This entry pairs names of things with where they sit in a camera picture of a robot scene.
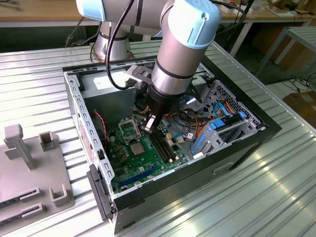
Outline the metal socket cover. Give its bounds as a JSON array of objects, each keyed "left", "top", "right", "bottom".
[{"left": 118, "top": 118, "right": 142, "bottom": 146}]

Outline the silver CPU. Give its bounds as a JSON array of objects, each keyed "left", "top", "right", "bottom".
[{"left": 130, "top": 143, "right": 146, "bottom": 157}]

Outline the metal locking lever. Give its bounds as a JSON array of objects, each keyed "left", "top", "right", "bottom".
[{"left": 133, "top": 116, "right": 144, "bottom": 144}]

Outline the black RAM slot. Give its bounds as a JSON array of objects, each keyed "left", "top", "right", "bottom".
[
  {"left": 155, "top": 129, "right": 176, "bottom": 160},
  {"left": 158, "top": 125, "right": 180, "bottom": 159},
  {"left": 152, "top": 132, "right": 173, "bottom": 161},
  {"left": 149, "top": 133, "right": 169, "bottom": 162}
]

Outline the silver drive cage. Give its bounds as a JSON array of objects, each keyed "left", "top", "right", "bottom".
[{"left": 170, "top": 58, "right": 216, "bottom": 112}]

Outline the grey power supply unit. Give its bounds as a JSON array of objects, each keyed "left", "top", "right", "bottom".
[{"left": 79, "top": 69, "right": 138, "bottom": 125}]

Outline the green motherboard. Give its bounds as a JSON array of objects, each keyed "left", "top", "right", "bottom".
[{"left": 106, "top": 118, "right": 190, "bottom": 195}]

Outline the hard disk in blue carrier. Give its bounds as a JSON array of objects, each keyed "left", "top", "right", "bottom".
[{"left": 209, "top": 112, "right": 247, "bottom": 131}]

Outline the silver disk bay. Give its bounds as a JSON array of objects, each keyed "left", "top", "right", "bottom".
[{"left": 188, "top": 116, "right": 269, "bottom": 161}]

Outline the blue expansion slot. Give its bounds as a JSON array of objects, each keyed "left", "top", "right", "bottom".
[{"left": 118, "top": 165, "right": 158, "bottom": 188}]

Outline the black PC case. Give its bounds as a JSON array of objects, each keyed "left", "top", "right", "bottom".
[{"left": 61, "top": 50, "right": 282, "bottom": 235}]

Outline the black card retention latch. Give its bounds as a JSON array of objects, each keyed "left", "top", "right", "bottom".
[{"left": 86, "top": 163, "right": 117, "bottom": 222}]

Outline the small white box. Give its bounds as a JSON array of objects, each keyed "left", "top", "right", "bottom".
[{"left": 222, "top": 3, "right": 253, "bottom": 14}]

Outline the grey parts rack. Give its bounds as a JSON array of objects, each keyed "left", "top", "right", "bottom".
[{"left": 0, "top": 124, "right": 76, "bottom": 230}]

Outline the brown cardboard box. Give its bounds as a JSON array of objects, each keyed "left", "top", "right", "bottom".
[{"left": 282, "top": 90, "right": 316, "bottom": 126}]

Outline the wooden desk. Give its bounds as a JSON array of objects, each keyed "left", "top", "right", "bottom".
[{"left": 0, "top": 0, "right": 316, "bottom": 57}]

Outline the white camera box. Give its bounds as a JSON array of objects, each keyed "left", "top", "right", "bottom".
[{"left": 125, "top": 65, "right": 154, "bottom": 89}]

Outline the coloured power wire bundle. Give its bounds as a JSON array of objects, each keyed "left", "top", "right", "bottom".
[{"left": 133, "top": 97, "right": 214, "bottom": 139}]

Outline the blue data wire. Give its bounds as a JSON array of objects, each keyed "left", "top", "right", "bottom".
[{"left": 211, "top": 102, "right": 234, "bottom": 119}]

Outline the red black twisted wire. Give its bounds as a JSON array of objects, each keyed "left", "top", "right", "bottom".
[{"left": 92, "top": 111, "right": 110, "bottom": 151}]

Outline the thick black cable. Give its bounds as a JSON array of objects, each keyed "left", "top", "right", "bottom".
[
  {"left": 105, "top": 0, "right": 139, "bottom": 91},
  {"left": 212, "top": 0, "right": 247, "bottom": 34}
]

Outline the orange disk power wire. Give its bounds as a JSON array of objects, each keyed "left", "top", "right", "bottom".
[{"left": 220, "top": 98, "right": 242, "bottom": 117}]

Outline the metal frame table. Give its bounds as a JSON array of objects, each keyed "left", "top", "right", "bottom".
[{"left": 255, "top": 26, "right": 316, "bottom": 77}]

